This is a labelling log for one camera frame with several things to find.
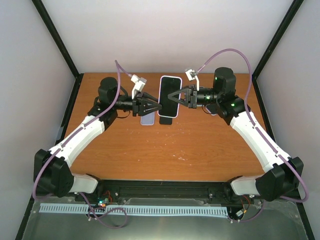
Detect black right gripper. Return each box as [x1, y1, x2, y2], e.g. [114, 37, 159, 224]
[167, 84, 221, 109]

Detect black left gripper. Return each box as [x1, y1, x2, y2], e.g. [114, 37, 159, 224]
[112, 92, 163, 117]

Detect phone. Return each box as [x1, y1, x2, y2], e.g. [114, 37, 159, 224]
[205, 104, 218, 116]
[156, 75, 183, 119]

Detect lavender phone case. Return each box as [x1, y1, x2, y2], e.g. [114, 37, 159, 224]
[140, 112, 155, 126]

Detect black smartphone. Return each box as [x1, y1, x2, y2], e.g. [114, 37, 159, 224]
[159, 116, 173, 126]

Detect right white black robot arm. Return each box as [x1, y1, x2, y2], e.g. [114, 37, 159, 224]
[168, 67, 304, 202]

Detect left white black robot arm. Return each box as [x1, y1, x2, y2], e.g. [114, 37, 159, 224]
[32, 75, 162, 202]

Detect phone in blue case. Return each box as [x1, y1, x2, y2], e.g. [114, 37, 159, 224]
[205, 104, 218, 116]

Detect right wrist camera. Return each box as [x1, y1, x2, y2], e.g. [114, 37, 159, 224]
[185, 69, 200, 91]

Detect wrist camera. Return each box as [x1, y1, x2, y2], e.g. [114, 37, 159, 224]
[185, 69, 200, 91]
[130, 74, 147, 99]

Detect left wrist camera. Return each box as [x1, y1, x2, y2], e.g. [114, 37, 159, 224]
[130, 74, 147, 99]

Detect black frame post right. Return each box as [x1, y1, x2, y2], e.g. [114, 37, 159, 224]
[253, 0, 320, 239]

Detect black frame post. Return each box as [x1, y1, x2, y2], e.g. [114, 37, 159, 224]
[15, 0, 84, 240]
[253, 0, 320, 239]

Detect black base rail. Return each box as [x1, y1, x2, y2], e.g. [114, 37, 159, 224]
[32, 178, 300, 208]

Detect light blue cable duct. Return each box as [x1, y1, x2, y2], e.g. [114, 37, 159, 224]
[38, 203, 228, 218]

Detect black frame post left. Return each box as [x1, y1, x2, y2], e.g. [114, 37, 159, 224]
[15, 0, 84, 240]

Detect metal base plate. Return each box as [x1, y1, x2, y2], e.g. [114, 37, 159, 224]
[20, 201, 315, 240]

